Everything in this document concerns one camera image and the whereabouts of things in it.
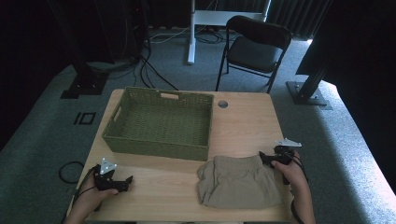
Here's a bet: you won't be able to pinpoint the person's left hand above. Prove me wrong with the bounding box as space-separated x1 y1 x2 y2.
74 186 120 217

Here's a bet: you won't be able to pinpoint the black floor cables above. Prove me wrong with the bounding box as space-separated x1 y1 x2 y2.
133 27 180 91

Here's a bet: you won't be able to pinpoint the black cable loop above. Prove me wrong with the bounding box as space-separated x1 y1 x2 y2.
58 161 85 185

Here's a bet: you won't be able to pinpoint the green woven basket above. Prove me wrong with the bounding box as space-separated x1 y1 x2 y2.
101 86 215 162

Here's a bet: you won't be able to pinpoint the person's right hand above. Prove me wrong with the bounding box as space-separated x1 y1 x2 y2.
271 151 309 198

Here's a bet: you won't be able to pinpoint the white floor cable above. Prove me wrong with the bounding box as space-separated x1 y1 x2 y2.
148 25 191 45

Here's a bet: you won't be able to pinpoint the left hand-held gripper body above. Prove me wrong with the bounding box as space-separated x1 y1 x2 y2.
92 157 125 192

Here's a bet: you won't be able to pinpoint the dark curtain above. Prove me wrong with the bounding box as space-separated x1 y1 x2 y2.
266 0 332 39

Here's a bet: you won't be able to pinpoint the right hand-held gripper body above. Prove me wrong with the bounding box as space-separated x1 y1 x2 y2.
272 138 303 166

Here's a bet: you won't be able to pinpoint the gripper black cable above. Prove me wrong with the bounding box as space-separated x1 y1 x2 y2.
288 153 309 224
61 166 98 224

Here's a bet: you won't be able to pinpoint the beige shorts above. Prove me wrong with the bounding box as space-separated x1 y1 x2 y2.
196 154 286 209

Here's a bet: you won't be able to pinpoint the white desk frame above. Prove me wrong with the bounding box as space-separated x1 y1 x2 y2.
187 0 272 65

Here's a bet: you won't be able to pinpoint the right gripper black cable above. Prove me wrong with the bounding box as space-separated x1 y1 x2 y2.
288 153 309 224

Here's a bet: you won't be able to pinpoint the black folding chair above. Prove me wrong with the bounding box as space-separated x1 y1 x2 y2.
215 15 293 94

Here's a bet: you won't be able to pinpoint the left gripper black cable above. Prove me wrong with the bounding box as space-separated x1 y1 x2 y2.
61 166 98 224

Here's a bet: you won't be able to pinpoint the black metal stand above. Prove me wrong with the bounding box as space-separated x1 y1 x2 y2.
286 62 332 110
49 0 110 100

